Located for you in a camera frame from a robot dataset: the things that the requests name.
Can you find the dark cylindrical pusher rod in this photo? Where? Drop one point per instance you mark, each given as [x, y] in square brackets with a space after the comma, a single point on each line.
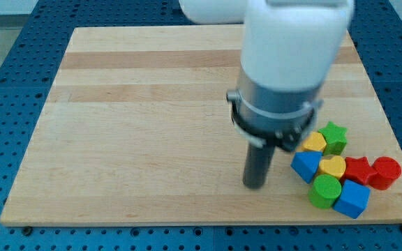
[257, 164]

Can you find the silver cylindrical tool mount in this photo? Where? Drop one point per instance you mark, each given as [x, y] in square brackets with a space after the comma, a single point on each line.
[269, 117]

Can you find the red circle block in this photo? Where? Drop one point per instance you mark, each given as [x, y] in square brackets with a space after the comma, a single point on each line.
[387, 171]

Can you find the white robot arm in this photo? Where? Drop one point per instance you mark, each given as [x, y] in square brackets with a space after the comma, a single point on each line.
[287, 50]

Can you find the green star block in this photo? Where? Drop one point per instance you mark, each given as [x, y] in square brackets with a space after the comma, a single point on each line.
[335, 137]

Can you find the red star block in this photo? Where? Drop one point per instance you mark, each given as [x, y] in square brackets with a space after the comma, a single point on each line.
[358, 170]

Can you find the blue triangle block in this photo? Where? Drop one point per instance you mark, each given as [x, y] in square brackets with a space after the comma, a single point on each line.
[305, 164]

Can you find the yellow hexagon block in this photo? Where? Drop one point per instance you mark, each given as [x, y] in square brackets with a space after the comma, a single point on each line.
[314, 142]

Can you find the green cylinder block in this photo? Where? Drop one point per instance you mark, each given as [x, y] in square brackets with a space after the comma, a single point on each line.
[325, 190]

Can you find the yellow heart block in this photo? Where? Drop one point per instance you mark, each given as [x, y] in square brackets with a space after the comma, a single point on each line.
[334, 166]

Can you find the blue cube block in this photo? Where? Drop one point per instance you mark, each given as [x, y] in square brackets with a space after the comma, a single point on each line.
[353, 200]

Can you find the wooden board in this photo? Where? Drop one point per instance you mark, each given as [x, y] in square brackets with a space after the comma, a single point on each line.
[136, 131]

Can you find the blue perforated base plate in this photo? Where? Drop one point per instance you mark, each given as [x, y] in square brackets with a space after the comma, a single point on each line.
[26, 76]

